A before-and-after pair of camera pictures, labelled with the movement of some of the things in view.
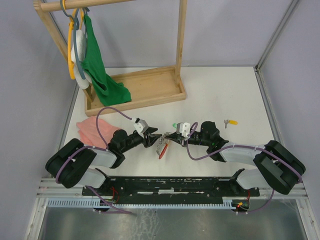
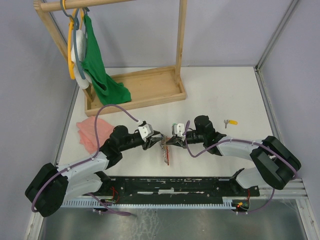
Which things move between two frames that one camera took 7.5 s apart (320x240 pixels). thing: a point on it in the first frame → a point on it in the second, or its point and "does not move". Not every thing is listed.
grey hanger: [77, 25] does not move
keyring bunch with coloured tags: [163, 144] → [165, 149]
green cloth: [108, 90] does not move
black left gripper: [153, 137] does not move
